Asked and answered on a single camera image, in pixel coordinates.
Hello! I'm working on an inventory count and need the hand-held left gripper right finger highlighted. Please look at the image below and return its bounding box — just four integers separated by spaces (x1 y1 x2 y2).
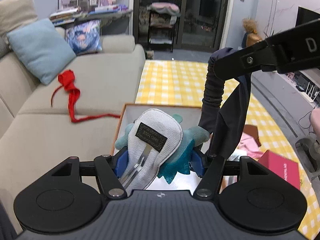
189 148 269 200

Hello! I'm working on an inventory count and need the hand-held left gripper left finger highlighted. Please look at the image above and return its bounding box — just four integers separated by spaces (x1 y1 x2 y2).
51 152 128 199

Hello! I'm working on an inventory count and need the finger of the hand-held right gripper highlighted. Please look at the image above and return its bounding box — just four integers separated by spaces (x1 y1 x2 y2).
214 39 281 79

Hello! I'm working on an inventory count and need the teal white-bellied plush toy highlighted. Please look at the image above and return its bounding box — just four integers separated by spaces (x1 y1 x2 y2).
114 108 210 190

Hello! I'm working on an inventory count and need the orange box with white inside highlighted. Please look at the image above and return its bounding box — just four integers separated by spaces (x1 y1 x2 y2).
110 102 225 191

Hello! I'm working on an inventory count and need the dark navy cloth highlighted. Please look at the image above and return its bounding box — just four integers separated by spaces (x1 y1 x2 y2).
199 47 252 161

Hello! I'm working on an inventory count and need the white router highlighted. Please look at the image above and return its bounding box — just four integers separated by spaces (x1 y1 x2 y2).
303 82 320 105

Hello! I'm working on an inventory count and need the pink cloth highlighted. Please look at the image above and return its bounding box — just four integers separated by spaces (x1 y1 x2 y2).
228 132 266 161

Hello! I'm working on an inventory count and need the glass sliding door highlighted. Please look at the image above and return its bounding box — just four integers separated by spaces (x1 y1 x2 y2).
132 0 231 53

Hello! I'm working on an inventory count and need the brown cardboard piece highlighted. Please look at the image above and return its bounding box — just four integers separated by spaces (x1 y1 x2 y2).
244 124 262 147

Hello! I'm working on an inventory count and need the yellow checkered mat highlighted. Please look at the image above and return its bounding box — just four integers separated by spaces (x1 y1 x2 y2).
134 59 320 240

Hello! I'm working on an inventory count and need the black shelf rack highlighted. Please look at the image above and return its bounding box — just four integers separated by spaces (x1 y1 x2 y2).
147 3 181 53

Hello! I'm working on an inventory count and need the beige sofa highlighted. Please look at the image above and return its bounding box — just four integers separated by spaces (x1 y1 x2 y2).
0 27 146 235

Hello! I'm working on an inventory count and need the red box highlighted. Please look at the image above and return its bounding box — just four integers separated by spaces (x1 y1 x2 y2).
257 149 301 191

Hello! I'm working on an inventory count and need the pink and green blanket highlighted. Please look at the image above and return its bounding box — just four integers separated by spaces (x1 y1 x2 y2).
147 2 181 18

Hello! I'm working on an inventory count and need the red ribbon cloth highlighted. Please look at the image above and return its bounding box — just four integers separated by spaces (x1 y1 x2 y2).
51 69 122 124

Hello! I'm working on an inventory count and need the grey slipper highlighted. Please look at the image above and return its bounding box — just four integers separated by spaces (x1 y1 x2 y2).
294 134 320 173

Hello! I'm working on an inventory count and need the blue printed pillow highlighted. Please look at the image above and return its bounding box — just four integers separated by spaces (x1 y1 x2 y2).
64 19 103 56

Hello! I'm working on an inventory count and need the light blue pillow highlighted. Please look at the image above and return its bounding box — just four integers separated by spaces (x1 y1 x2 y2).
6 18 77 85

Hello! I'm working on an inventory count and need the cluttered table behind sofa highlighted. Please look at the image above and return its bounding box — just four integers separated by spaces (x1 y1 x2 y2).
49 0 133 28

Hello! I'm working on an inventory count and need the stack of books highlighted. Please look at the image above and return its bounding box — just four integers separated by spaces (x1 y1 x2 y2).
49 7 83 26

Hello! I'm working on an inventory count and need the striped pillow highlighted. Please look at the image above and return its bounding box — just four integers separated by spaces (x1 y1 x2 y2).
0 35 12 57

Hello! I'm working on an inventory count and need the beige pillow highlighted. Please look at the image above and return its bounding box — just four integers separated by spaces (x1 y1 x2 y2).
0 0 38 38

